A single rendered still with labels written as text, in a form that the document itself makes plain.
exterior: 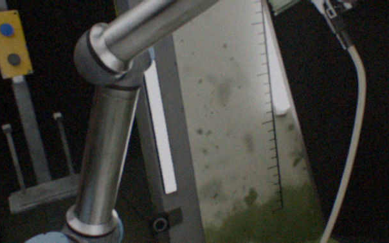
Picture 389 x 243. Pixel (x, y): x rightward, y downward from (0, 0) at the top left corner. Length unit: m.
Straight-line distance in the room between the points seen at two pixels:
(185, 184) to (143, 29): 1.33
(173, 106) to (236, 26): 0.49
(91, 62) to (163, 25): 0.18
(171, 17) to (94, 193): 0.60
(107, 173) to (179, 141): 0.87
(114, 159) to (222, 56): 1.03
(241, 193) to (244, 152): 0.21
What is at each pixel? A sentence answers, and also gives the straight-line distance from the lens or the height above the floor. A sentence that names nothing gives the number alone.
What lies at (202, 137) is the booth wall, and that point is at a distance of 2.07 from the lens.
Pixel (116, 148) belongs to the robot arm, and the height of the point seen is 1.14.
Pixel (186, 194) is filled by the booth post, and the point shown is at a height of 0.60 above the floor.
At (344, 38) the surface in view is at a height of 1.33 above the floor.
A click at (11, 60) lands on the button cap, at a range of 1.93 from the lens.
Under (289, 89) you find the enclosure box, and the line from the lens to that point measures 1.63.
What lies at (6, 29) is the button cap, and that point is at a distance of 1.93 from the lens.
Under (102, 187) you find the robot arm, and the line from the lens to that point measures 1.22.
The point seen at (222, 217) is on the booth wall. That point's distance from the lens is 2.26.
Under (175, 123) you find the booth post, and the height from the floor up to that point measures 0.96.
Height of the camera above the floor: 1.47
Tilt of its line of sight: 15 degrees down
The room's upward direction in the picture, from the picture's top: 9 degrees counter-clockwise
